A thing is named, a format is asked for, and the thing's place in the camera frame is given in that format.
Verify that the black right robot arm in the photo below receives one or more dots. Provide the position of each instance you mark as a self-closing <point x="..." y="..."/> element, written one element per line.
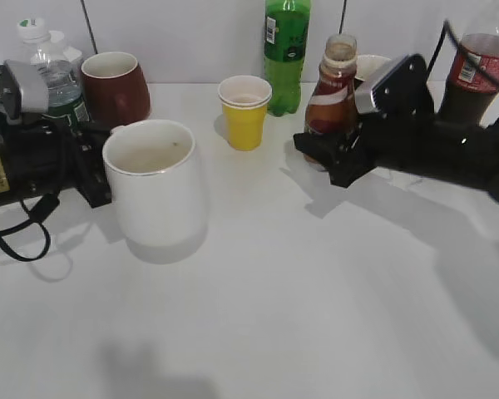
<point x="417" y="145"/>

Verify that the green soda bottle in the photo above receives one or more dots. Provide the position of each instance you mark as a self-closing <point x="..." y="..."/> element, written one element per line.
<point x="286" y="27"/>

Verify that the white bottle behind water bottle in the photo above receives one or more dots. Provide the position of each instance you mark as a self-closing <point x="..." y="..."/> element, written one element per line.
<point x="72" y="54"/>

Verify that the cola bottle red label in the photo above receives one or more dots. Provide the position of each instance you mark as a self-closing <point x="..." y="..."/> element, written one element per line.
<point x="468" y="94"/>

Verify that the dark red ceramic mug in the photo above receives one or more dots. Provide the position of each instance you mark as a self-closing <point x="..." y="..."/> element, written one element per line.
<point x="115" y="89"/>

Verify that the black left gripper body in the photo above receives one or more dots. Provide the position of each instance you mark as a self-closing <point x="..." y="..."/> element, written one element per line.
<point x="75" y="160"/>

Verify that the black ceramic mug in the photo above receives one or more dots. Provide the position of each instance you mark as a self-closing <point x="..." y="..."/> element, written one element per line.
<point x="367" y="64"/>

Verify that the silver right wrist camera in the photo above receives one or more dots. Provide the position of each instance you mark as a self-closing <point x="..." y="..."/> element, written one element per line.
<point x="396" y="89"/>

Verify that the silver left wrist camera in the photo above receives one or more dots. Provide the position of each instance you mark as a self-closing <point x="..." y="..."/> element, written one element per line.
<point x="22" y="89"/>

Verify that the white ceramic mug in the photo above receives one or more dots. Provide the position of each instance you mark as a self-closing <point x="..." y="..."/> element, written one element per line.
<point x="157" y="184"/>

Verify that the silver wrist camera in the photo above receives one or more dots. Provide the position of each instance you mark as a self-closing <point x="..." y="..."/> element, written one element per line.
<point x="22" y="89"/>
<point x="396" y="89"/>

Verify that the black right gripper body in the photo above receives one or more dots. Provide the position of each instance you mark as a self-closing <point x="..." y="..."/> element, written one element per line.
<point x="355" y="155"/>

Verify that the brown coffee drink bottle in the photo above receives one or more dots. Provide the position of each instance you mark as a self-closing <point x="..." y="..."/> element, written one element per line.
<point x="331" y="109"/>

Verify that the clear water bottle green label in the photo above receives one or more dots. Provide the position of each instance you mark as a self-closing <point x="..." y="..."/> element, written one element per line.
<point x="66" y="101"/>

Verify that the yellow paper cup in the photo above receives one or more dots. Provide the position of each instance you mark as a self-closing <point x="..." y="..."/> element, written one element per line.
<point x="244" y="101"/>

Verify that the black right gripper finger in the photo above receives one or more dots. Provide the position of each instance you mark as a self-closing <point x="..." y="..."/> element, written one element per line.
<point x="321" y="164"/>
<point x="311" y="144"/>

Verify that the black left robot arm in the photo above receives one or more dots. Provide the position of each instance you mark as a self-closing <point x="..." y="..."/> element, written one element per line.
<point x="41" y="156"/>

